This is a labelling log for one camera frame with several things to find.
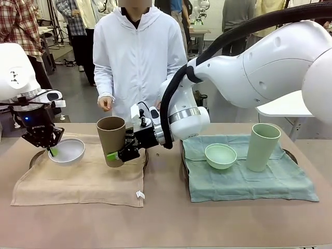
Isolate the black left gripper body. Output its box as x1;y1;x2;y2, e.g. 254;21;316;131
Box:
11;102;59;139

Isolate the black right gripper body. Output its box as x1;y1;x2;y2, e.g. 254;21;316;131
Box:
126;124;159;150

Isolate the brown tall cup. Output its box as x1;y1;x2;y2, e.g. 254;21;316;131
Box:
96;116;127;169

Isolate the white bowl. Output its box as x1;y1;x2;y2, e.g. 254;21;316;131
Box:
48;138;86;167

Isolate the beige cloth mat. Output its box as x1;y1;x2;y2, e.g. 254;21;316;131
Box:
10;133;146;208

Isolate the light green bowl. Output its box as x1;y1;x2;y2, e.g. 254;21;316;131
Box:
204;143;238;170

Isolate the green cloth mat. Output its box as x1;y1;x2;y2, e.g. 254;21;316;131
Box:
182;134;320;203

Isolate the light green tall cup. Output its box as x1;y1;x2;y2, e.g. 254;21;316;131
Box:
245;123;281;172

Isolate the person's right forearm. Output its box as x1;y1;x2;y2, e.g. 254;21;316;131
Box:
93;62;115;99

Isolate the dark brown tray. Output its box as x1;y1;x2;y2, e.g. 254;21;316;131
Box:
29;148;150;172
178;134;298;179

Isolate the person's right hand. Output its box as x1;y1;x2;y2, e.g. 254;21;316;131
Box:
98;95;114;113

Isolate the person in white coat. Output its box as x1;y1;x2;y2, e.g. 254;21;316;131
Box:
92;0;188;123

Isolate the person in red plaid shirt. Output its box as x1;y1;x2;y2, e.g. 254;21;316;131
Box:
0;0;54;90

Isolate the person in blue plaid shirt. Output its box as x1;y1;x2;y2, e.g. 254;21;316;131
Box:
56;0;96;73

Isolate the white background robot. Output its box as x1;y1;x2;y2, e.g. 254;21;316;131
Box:
193;0;211;26

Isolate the person in dark grey top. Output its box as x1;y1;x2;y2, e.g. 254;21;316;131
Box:
222;0;257;57

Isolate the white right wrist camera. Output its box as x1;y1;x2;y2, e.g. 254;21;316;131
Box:
130;103;148;128

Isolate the black braided cable sleeve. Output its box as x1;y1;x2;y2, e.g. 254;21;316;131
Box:
159;5;332;150

